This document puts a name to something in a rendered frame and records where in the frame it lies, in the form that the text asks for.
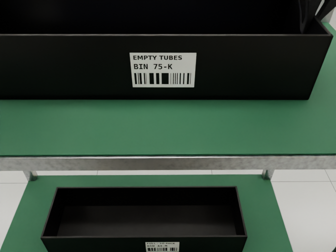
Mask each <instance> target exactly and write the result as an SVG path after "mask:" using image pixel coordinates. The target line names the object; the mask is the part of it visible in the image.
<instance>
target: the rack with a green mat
mask: <svg viewBox="0 0 336 252"><path fill-rule="evenodd" d="M334 9H335V8H334ZM334 9H333V10H331V11H330V12H329V13H328V14H327V15H326V16H325V17H324V18H323V19H322V20H321V22H322V23H323V25H324V26H325V27H326V28H327V29H328V30H329V31H330V32H331V34H332V35H333V38H332V41H331V44H330V46H329V49H328V51H327V54H326V56H325V59H324V61H323V64H322V66H321V69H320V71H319V74H318V77H317V79H316V82H315V84H314V87H313V89H312V92H311V94H310V97H309V99H308V100H94V99H0V171H23V173H24V175H25V177H26V179H27V181H28V182H27V184H26V187H25V189H24V191H23V194H22V196H21V199H20V201H19V204H18V206H17V208H16V211H15V213H14V216H13V218H12V220H11V223H10V225H9V228H8V230H7V233H6V235H5V237H4V240H3V242H2V245H1V247H0V252H48V250H47V249H46V247H45V245H44V244H43V242H42V240H41V235H42V232H43V229H44V225H45V222H46V219H47V216H48V213H49V210H50V207H51V204H52V201H53V197H54V194H55V191H56V188H57V187H186V186H237V190H238V195H239V200H240V204H241V209H242V214H243V218H244V223H245V228H246V232H247V239H246V242H245V245H244V248H243V250H242V252H294V250H293V247H292V244H291V241H290V238H289V234H288V231H287V228H286V225H285V222H284V219H283V216H282V212H281V209H280V206H279V203H278V200H277V197H276V194H275V191H274V187H273V184H272V181H271V179H272V176H273V174H274V171H275V170H336V30H335V29H334V28H333V27H332V26H331V25H330V24H329V23H330V20H331V17H332V15H333V12H334ZM157 170H263V171H262V174H126V175H38V174H37V172H36V171H157Z"/></svg>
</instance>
